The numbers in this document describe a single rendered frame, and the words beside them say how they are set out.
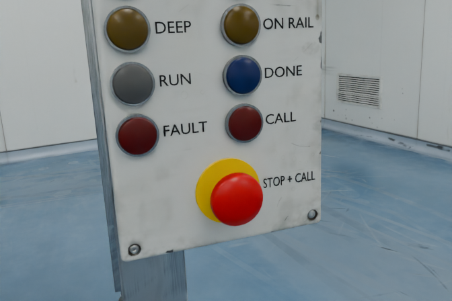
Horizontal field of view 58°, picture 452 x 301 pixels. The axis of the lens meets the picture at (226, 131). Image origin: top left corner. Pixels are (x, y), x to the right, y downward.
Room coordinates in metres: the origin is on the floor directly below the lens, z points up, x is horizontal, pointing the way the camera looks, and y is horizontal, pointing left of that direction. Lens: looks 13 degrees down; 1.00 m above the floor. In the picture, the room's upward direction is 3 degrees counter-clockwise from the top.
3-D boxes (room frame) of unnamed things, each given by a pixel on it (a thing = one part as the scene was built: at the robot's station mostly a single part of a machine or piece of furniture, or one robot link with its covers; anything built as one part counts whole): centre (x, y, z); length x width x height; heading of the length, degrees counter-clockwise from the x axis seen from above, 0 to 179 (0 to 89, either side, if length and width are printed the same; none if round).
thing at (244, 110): (0.30, -0.01, 0.94); 0.03 x 0.01 x 0.03; 108
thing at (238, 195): (0.30, 0.00, 0.88); 0.04 x 0.04 x 0.04; 18
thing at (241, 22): (0.30, -0.01, 1.01); 0.03 x 0.01 x 0.03; 108
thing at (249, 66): (0.30, -0.01, 0.97); 0.03 x 0.01 x 0.03; 108
